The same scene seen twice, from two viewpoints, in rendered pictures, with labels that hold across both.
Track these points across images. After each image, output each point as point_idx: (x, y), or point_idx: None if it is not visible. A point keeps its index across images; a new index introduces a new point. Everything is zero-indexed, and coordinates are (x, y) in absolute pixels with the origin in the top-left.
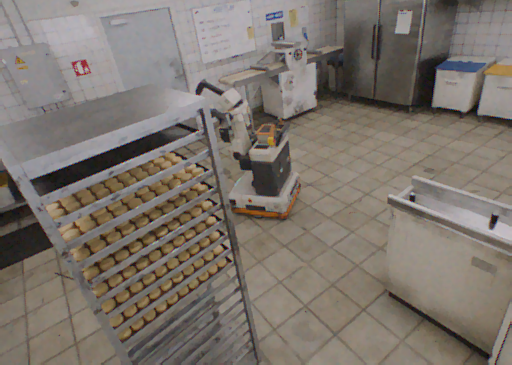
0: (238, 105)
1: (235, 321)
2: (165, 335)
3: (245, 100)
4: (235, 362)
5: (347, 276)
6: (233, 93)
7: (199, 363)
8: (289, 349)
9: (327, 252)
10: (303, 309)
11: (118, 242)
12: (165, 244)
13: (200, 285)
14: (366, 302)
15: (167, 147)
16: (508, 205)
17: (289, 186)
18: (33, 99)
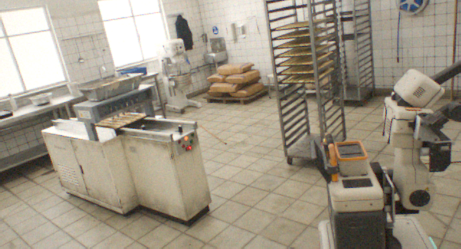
0: (391, 96)
1: (317, 175)
2: (334, 129)
3: (418, 119)
4: (293, 142)
5: (240, 214)
6: (408, 80)
7: (297, 113)
8: (274, 175)
9: (260, 229)
10: (271, 190)
11: (292, 32)
12: (292, 50)
13: (287, 76)
14: (226, 203)
15: (276, 9)
16: (132, 129)
17: (324, 244)
18: None
